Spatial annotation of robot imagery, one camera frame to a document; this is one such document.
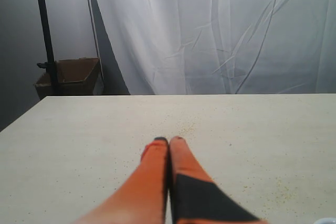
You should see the black stand pole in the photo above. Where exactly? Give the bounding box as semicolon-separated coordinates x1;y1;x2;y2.
37;0;62;95

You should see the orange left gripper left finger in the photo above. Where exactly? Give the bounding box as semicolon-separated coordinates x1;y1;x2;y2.
75;137;169;223

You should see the brown cardboard box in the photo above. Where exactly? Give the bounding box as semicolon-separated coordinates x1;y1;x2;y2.
33;57;103;100

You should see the white backdrop curtain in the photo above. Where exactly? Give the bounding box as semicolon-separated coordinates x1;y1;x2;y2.
97;0;335;94

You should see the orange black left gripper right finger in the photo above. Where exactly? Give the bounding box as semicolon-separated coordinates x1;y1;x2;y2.
170;136;267;223

